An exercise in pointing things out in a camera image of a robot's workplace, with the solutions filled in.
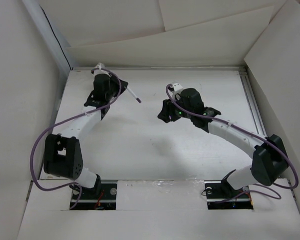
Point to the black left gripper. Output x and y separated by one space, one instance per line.
114 80

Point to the aluminium rail right edge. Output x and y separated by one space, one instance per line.
256 116

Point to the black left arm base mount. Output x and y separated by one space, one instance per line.
104 198

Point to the white purple capped felt pen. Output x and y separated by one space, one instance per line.
133 94

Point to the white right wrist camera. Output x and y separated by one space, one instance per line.
175 89

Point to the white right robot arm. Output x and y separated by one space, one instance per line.
269 159

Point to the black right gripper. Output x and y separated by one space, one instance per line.
167 110

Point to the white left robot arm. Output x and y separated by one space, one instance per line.
62 153

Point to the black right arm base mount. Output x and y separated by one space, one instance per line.
221 196

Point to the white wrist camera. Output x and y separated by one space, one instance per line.
175 89
99 69

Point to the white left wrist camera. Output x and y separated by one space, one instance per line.
99 69

